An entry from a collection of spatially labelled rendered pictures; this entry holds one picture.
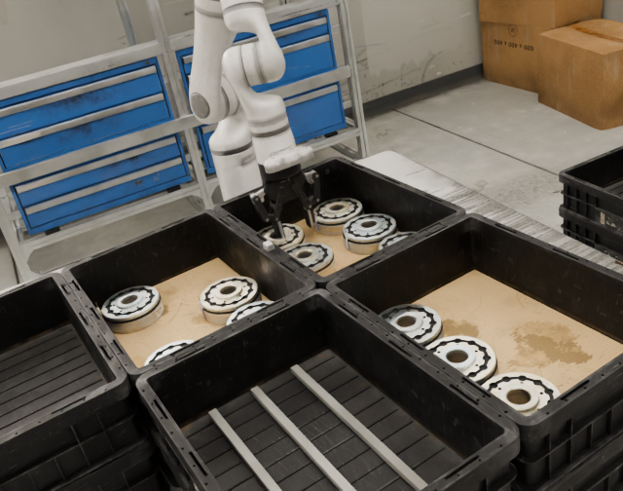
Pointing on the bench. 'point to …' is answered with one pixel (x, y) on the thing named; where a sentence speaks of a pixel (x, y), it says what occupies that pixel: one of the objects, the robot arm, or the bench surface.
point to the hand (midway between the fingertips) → (294, 224)
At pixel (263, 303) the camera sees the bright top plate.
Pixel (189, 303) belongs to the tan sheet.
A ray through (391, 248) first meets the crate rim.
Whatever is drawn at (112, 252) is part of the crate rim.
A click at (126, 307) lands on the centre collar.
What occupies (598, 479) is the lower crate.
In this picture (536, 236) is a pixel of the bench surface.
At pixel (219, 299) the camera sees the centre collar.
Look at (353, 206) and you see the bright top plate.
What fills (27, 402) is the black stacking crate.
